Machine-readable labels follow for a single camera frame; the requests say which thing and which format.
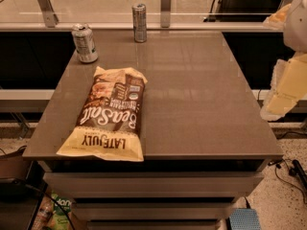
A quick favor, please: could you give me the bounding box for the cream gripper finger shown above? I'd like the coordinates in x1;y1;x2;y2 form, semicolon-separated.
263;4;291;30
260;54;307;121

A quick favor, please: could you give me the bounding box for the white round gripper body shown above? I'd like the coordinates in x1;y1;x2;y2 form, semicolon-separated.
283;0;307;53

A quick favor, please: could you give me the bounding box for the brown Late July chip bag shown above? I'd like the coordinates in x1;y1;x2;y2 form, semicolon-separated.
58;67;147;162

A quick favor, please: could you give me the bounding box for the tall silver Red Bull can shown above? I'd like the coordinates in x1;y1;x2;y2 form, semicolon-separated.
132;3;147;42

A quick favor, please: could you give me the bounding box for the white green soda can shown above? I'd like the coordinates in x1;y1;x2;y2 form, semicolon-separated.
72;23;98;63

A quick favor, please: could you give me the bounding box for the black power adapter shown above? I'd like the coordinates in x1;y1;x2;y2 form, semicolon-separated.
290;159;307;190

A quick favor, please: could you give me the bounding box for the blue perforated box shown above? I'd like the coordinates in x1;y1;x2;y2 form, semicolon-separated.
228;209;261;230

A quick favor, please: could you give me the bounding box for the grey drawer cabinet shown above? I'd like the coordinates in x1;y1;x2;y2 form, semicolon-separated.
37;158;272;230

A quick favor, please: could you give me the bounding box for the green snack package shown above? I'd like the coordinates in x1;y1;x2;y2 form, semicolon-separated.
31;193;74;230

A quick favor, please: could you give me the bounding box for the brown bin at left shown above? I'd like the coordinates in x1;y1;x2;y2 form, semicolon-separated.
0;146;31;181

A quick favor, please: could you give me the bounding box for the black power cable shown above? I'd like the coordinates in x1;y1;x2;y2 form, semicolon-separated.
268;158;307;205

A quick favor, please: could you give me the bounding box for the middle metal railing post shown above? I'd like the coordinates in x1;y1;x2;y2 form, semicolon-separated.
160;0;172;28

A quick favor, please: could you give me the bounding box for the left metal railing post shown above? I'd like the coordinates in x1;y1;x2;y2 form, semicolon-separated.
37;0;59;28

